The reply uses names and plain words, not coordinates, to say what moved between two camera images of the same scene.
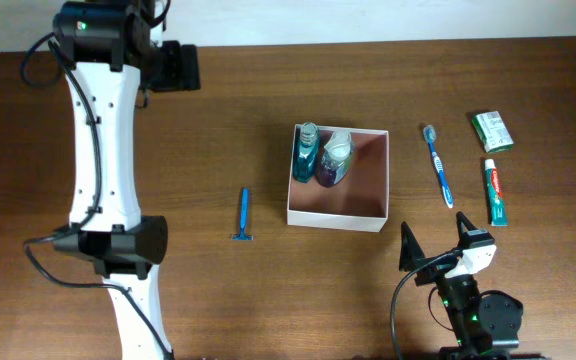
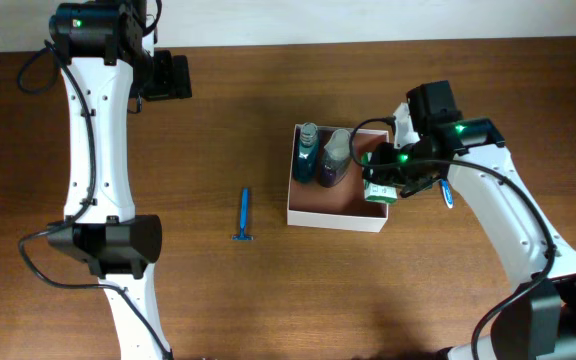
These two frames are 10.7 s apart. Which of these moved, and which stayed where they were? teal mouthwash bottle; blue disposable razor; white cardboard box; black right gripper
Moved: black right gripper
Stayed: blue disposable razor; white cardboard box; teal mouthwash bottle
